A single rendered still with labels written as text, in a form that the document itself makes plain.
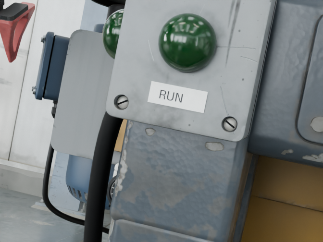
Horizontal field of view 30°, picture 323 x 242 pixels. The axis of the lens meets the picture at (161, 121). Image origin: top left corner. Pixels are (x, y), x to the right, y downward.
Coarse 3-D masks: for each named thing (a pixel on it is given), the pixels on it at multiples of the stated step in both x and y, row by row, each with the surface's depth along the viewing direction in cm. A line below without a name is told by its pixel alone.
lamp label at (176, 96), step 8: (152, 88) 31; (160, 88) 31; (168, 88) 31; (176, 88) 31; (184, 88) 31; (152, 96) 31; (160, 96) 31; (168, 96) 31; (176, 96) 31; (184, 96) 31; (192, 96) 31; (200, 96) 31; (168, 104) 31; (176, 104) 31; (184, 104) 31; (192, 104) 31; (200, 104) 31
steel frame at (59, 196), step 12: (84, 12) 532; (96, 12) 529; (84, 24) 532; (60, 156) 538; (60, 168) 538; (60, 180) 538; (60, 192) 538; (36, 204) 539; (60, 204) 538; (72, 204) 536; (84, 204) 534; (72, 216) 530; (84, 216) 530
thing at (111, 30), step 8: (112, 16) 33; (120, 16) 33; (104, 24) 33; (112, 24) 33; (120, 24) 33; (104, 32) 33; (112, 32) 33; (104, 40) 33; (112, 40) 33; (112, 48) 33; (112, 56) 33
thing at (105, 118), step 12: (108, 120) 38; (120, 120) 38; (108, 132) 38; (96, 144) 39; (108, 144) 38; (96, 156) 39; (108, 156) 39; (96, 168) 39; (108, 168) 39; (96, 180) 39; (108, 180) 40; (96, 192) 39; (96, 204) 39; (96, 216) 40; (84, 228) 40; (96, 228) 40; (84, 240) 40; (96, 240) 40
